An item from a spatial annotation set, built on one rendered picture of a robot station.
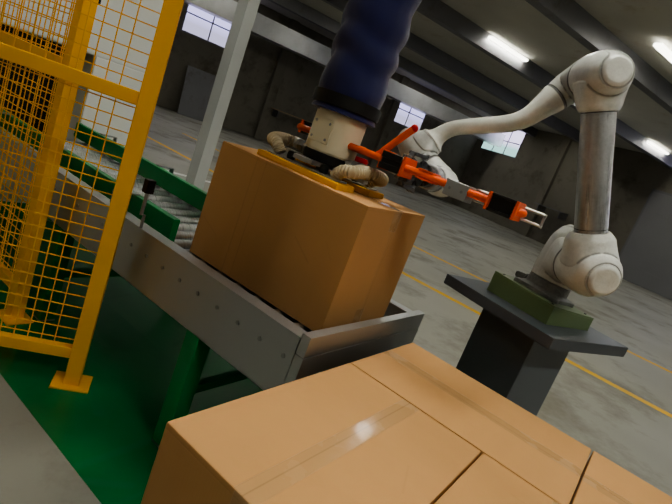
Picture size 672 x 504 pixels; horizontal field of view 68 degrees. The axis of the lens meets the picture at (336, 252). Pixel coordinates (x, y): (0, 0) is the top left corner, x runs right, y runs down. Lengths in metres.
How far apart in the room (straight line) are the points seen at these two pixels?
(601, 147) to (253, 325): 1.16
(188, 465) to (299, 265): 0.73
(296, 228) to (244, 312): 0.29
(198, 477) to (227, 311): 0.63
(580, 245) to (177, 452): 1.32
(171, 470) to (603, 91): 1.48
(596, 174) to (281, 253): 1.00
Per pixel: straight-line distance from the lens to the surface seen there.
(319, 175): 1.51
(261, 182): 1.59
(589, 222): 1.77
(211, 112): 4.54
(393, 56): 1.63
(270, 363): 1.37
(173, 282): 1.63
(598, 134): 1.75
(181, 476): 0.96
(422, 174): 1.47
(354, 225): 1.38
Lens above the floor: 1.10
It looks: 13 degrees down
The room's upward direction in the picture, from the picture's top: 21 degrees clockwise
